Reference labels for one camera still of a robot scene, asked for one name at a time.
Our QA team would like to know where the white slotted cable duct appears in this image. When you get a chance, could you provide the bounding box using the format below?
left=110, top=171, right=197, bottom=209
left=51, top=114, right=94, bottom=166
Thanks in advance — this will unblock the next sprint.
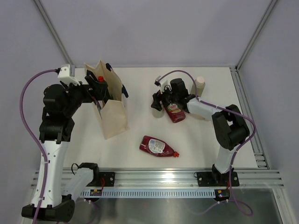
left=79, top=189, right=216, bottom=198

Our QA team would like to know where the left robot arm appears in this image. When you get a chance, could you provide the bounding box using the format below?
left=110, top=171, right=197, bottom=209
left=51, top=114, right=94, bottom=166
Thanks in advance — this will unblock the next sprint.
left=21, top=75, right=110, bottom=223

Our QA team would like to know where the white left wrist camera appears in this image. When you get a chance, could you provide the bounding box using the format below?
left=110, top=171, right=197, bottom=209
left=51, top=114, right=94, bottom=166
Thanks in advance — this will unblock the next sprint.
left=58, top=64, right=80, bottom=86

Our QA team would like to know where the aluminium frame post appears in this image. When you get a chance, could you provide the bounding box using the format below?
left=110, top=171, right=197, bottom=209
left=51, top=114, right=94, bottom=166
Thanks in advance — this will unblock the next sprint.
left=235, top=0, right=279, bottom=72
left=32, top=0, right=74, bottom=65

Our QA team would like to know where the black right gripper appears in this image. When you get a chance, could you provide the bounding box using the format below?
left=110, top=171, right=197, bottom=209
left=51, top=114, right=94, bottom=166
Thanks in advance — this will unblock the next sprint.
left=151, top=84, right=179, bottom=112

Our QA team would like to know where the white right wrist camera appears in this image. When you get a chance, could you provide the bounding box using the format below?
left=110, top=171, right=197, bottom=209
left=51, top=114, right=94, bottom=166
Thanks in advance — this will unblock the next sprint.
left=154, top=76, right=168, bottom=94

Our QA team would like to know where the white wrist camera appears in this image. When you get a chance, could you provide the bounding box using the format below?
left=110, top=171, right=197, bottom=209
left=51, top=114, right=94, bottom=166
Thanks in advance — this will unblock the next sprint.
left=154, top=76, right=168, bottom=94
left=58, top=64, right=80, bottom=86

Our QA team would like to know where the aluminium mounting rail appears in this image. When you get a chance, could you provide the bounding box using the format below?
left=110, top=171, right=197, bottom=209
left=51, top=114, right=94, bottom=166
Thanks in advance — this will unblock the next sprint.
left=30, top=169, right=285, bottom=189

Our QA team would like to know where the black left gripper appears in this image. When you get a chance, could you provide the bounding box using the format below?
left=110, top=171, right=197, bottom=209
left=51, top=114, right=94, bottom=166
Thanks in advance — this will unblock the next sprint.
left=61, top=76, right=107, bottom=117

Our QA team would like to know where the cream canvas tote bag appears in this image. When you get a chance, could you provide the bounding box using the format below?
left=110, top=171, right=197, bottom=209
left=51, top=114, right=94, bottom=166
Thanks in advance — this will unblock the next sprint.
left=85, top=61, right=129, bottom=140

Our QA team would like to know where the sage green murray bottle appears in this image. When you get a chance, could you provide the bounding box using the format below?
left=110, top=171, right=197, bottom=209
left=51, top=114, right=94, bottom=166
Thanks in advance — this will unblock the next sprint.
left=151, top=104, right=164, bottom=119
left=191, top=77, right=206, bottom=98

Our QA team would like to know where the aluminium frame post right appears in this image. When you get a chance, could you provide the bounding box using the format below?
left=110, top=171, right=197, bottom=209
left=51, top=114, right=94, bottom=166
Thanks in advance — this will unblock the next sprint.
left=235, top=0, right=279, bottom=72

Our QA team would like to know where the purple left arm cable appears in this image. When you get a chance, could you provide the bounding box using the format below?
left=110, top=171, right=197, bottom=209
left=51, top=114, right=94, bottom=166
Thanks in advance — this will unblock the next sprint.
left=20, top=69, right=60, bottom=224

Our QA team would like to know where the red dish soap bottle back-label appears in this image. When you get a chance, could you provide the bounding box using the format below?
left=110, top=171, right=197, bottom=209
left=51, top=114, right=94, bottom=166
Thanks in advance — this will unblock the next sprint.
left=139, top=135, right=179, bottom=158

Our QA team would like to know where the aluminium frame post left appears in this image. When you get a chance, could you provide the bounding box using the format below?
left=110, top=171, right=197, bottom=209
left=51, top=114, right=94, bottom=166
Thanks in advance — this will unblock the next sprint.
left=32, top=0, right=74, bottom=65

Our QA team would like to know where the red Fairy dish soap bottle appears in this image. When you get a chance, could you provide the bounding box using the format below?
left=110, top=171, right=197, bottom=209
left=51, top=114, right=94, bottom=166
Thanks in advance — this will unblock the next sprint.
left=163, top=100, right=185, bottom=123

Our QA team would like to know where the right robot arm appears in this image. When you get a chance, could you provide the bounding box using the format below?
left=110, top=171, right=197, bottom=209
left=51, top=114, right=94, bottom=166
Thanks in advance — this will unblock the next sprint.
left=151, top=77, right=249, bottom=187

